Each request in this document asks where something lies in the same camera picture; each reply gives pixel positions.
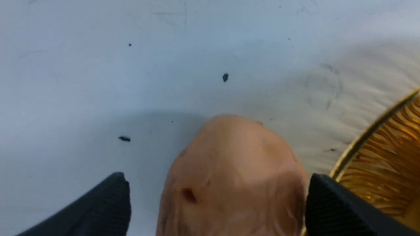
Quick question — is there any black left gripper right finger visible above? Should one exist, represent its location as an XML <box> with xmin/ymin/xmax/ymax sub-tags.
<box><xmin>305</xmin><ymin>174</ymin><xmax>419</xmax><ymax>236</ymax></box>

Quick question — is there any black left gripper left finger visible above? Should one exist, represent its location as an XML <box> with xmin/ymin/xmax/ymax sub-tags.
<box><xmin>20</xmin><ymin>172</ymin><xmax>132</xmax><ymax>236</ymax></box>

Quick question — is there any large orange-brown potato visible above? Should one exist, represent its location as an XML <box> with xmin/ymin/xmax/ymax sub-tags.
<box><xmin>156</xmin><ymin>114</ymin><xmax>308</xmax><ymax>236</ymax></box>

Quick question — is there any amber ribbed plastic dish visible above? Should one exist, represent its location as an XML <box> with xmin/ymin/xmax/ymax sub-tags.
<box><xmin>327</xmin><ymin>90</ymin><xmax>420</xmax><ymax>233</ymax></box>

